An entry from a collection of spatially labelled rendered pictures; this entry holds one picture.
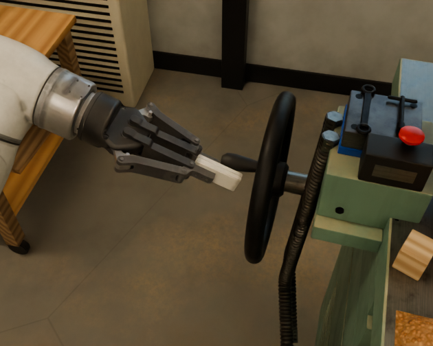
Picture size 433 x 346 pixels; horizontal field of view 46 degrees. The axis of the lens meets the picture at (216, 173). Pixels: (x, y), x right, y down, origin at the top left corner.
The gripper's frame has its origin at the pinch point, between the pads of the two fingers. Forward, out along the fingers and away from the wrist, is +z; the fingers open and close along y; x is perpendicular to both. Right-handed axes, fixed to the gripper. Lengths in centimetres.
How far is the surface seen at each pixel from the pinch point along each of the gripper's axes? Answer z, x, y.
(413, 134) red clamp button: 18.3, -20.3, 1.3
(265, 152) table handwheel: 4.7, -6.2, 2.0
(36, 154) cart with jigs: -50, 94, 52
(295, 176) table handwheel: 12.6, 2.7, 8.4
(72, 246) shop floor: -25, 104, 31
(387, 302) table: 23.5, -8.9, -14.5
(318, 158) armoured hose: 11.7, -8.3, 3.1
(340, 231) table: 18.6, -3.9, -3.6
